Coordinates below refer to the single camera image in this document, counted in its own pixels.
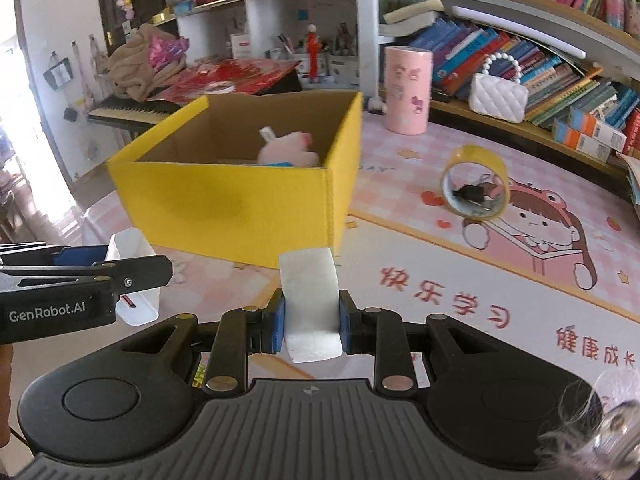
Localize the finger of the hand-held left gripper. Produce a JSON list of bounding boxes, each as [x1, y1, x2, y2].
[[0, 255, 173, 295], [0, 243, 108, 267]]

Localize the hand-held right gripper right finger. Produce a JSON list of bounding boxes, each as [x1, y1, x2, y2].
[[339, 291, 503, 395]]

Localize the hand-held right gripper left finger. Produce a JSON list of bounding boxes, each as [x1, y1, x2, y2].
[[120, 292, 286, 395]]

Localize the white foam block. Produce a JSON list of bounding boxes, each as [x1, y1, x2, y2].
[[278, 247, 343, 363]]

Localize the yellow cardboard box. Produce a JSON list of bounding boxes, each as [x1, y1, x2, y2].
[[106, 91, 364, 268]]

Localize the pink plush toy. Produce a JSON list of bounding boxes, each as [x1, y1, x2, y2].
[[257, 126, 321, 167]]

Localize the electronic keyboard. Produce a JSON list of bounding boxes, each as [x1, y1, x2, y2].
[[87, 97, 183, 128]]

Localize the black binder clip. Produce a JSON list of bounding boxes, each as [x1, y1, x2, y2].
[[452, 184, 493, 205]]

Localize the beige cloth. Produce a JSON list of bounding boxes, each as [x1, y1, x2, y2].
[[107, 22, 173, 101]]

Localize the yellow tape roll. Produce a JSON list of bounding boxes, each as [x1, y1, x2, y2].
[[440, 145, 511, 221]]

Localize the pink foil packet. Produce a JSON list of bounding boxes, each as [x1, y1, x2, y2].
[[147, 35, 190, 78]]

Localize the red decoration packaging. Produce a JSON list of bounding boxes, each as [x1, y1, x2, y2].
[[160, 57, 296, 106]]

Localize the pink cylinder pen holder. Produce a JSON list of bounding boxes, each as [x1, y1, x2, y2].
[[384, 46, 434, 135]]

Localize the pen holder with pens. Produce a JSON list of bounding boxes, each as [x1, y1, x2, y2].
[[327, 22, 358, 83]]

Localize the red figurine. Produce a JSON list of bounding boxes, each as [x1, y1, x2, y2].
[[305, 24, 323, 81]]

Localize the white desk shelf unit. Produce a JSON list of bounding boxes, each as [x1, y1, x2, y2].
[[175, 0, 640, 201]]

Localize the orange white box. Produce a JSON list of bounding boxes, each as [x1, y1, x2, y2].
[[552, 119, 613, 163], [570, 106, 628, 153]]

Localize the row of colourful books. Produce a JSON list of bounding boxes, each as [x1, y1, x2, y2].
[[405, 15, 640, 156]]

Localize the white light bar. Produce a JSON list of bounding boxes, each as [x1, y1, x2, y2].
[[452, 5, 587, 60]]

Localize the black white wall organizer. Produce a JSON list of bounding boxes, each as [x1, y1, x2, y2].
[[42, 57, 73, 91]]

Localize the white quilted pearl-handle purse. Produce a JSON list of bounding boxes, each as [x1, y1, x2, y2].
[[469, 52, 529, 123]]

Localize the pink furry keychain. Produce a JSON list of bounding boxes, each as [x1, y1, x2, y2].
[[537, 375, 640, 480]]

